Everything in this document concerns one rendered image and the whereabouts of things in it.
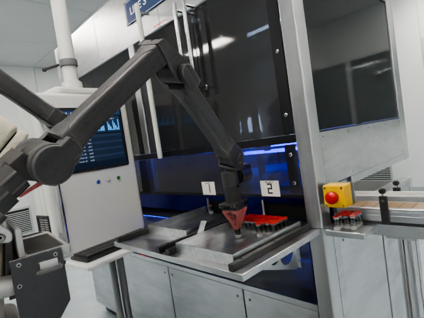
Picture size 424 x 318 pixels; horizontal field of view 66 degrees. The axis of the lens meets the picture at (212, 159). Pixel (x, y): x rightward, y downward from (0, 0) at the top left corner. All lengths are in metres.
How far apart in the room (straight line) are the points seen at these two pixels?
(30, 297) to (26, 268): 0.06
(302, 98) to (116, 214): 1.11
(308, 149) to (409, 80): 4.71
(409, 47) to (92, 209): 5.08
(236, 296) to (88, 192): 0.84
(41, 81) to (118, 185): 4.97
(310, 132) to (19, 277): 0.89
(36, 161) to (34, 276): 0.27
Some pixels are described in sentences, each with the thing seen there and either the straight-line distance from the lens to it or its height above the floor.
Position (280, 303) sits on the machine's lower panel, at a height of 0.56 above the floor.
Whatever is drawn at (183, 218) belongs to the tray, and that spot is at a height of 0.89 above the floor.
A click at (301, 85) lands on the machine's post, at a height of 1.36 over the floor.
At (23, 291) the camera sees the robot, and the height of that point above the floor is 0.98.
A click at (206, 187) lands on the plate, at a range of 1.49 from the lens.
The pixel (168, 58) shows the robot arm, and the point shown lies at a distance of 0.82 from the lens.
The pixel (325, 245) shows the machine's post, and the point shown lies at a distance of 1.20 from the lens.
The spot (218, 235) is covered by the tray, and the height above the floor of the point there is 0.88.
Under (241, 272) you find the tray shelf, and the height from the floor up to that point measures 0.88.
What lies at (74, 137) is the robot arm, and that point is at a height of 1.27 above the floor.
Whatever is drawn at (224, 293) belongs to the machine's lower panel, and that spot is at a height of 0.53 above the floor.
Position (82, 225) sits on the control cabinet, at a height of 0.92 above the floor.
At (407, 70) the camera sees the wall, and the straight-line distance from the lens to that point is 5.80.
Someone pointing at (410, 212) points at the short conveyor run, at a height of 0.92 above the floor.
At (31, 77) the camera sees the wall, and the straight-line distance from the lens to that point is 6.57.
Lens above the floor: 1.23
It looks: 3 degrees down
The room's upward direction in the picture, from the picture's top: 8 degrees counter-clockwise
